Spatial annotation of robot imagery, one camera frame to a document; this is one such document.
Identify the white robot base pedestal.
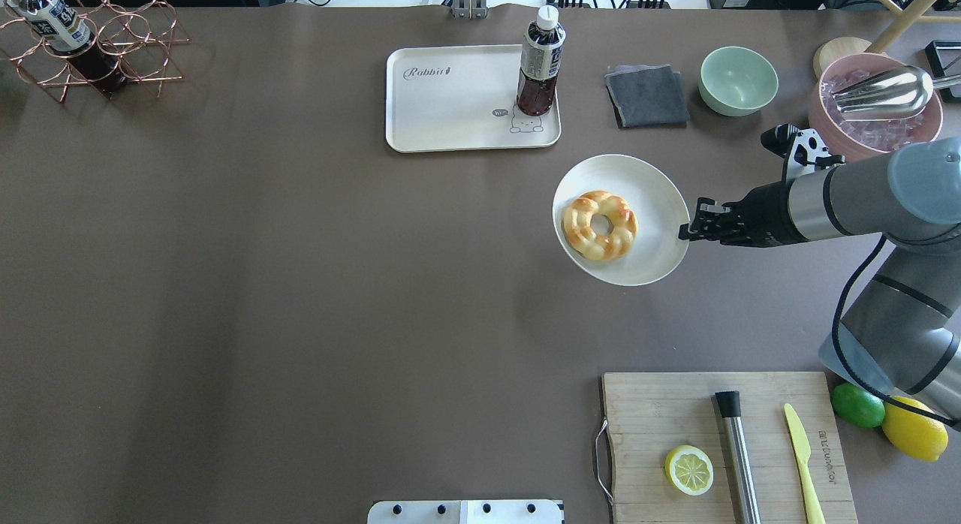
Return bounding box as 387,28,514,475
367,498,565,523

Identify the copper wire bottle rack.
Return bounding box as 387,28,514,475
2,0,190,104

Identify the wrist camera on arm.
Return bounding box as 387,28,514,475
760,123,845,185

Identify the dark tea bottle on tray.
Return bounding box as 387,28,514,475
516,5,566,116

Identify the half lemon slice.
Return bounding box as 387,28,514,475
664,444,714,496

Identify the steel cylinder muddler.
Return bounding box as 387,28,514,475
714,390,762,523

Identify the grey folded cloth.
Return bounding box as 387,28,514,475
604,65,690,128

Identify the yellow plastic knife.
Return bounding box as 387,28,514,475
783,403,827,524

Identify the braided glazed donut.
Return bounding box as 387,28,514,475
562,190,639,263

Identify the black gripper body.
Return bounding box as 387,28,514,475
732,182,793,248

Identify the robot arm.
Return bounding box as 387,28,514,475
677,125,960,429

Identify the steel ice scoop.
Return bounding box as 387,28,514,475
832,65,960,121

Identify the cream rabbit tray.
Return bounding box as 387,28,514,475
384,44,562,152

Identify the wooden round stand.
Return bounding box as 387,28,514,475
812,36,872,78

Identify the white round plate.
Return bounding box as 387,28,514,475
552,154,690,287

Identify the pink ice bowl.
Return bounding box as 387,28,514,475
808,54,944,162

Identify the tea bottle in rack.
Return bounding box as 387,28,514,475
6,0,128,94

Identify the green lime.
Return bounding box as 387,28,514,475
830,383,886,429

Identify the bamboo cutting board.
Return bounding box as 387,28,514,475
603,372,858,523

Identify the yellow lemon lower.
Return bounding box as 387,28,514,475
880,402,950,462

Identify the green bowl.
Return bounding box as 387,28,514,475
699,46,780,117

